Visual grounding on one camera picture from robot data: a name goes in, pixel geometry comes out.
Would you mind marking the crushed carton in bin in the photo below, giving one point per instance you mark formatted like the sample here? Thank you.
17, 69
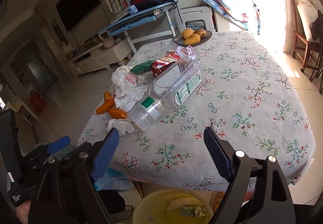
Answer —
189, 206

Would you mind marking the colourful hanging bag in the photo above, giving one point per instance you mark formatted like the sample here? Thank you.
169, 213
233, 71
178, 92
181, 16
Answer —
227, 9

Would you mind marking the row of books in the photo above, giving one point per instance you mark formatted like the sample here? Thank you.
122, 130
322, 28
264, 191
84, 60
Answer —
117, 1

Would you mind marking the yellow mango front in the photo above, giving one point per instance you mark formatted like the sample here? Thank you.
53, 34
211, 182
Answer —
193, 39

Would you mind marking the clear plastic bottle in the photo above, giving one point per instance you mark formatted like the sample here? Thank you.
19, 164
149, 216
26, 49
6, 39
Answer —
167, 93

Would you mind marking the orange peel small piece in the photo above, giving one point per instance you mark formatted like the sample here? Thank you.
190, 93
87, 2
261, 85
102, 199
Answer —
107, 96

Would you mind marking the white air purifier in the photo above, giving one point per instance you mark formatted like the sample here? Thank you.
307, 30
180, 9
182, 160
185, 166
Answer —
195, 17

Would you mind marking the brown fruit in bowl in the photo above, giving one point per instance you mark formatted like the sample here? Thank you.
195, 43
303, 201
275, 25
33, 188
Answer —
200, 32

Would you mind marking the black wall television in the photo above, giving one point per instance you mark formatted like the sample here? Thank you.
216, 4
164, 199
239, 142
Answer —
71, 12

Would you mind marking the white cushion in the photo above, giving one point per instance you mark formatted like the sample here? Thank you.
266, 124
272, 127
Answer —
308, 14

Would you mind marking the yellow mango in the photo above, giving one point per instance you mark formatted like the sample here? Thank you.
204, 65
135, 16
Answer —
187, 32
193, 39

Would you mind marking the checkered blue red tablecloth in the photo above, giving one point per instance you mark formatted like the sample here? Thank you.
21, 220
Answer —
113, 180

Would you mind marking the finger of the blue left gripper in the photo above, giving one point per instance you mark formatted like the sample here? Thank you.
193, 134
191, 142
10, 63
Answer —
58, 145

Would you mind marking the green snack bag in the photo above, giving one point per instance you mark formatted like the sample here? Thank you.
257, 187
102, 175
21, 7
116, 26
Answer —
142, 68

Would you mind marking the wooden chair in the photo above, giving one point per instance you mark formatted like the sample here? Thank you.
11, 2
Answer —
302, 48

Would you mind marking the white tissue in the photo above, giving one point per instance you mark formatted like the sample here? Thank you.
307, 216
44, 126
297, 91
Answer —
122, 125

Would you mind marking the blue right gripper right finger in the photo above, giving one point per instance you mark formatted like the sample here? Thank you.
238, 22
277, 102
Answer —
220, 151

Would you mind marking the orange peel long piece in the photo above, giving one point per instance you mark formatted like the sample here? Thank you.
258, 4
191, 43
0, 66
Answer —
117, 113

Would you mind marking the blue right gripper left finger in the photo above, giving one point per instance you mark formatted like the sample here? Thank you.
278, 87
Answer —
102, 153

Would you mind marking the pink kettlebell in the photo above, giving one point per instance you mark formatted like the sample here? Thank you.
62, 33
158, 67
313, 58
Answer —
108, 41

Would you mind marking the white paper bag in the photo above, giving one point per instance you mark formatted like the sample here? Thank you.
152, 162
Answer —
129, 88

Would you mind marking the yellow trash bin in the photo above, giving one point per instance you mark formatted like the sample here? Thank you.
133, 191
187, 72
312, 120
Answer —
152, 208

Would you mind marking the blue study desk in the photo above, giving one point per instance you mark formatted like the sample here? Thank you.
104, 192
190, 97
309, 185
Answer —
139, 19

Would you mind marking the dark fruit bowl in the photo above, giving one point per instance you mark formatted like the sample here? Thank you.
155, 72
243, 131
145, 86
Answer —
178, 39

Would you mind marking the floral grey tablecloth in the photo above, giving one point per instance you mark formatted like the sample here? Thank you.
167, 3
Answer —
246, 98

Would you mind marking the white tv cabinet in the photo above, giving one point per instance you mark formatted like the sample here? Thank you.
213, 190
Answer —
99, 57

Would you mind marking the red snack wrapper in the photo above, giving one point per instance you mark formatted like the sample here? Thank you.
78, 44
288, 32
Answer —
172, 56

